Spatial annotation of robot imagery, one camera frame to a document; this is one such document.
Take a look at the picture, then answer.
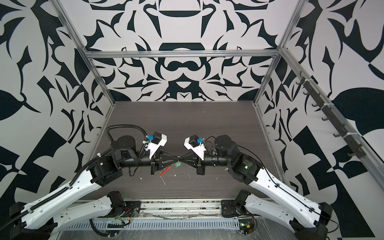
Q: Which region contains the white slotted cable duct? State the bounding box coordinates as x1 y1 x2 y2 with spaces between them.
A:
71 220 241 231

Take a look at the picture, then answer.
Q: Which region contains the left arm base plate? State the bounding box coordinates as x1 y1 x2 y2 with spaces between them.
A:
119 201 142 219

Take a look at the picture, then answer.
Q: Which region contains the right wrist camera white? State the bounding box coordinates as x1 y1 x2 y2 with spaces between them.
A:
184 135 207 161

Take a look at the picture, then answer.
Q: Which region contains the aluminium front rail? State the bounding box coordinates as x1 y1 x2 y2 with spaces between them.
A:
135 199 222 220

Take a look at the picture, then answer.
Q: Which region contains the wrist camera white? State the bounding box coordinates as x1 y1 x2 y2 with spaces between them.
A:
144 132 168 159
184 135 207 161

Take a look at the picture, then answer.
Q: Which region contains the large metal keyring red handle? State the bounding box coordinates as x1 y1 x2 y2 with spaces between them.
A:
159 159 179 177

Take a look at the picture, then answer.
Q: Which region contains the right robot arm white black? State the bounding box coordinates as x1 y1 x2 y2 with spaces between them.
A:
180 135 333 240

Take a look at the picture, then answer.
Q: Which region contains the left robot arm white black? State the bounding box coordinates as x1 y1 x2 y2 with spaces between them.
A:
1 133 180 240

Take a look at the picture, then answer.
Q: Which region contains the black corrugated cable conduit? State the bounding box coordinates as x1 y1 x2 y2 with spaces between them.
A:
104 123 148 145

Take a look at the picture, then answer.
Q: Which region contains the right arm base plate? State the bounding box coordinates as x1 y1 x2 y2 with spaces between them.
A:
221 200 251 218

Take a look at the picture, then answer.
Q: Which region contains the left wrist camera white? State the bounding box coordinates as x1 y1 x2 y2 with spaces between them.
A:
144 132 168 159

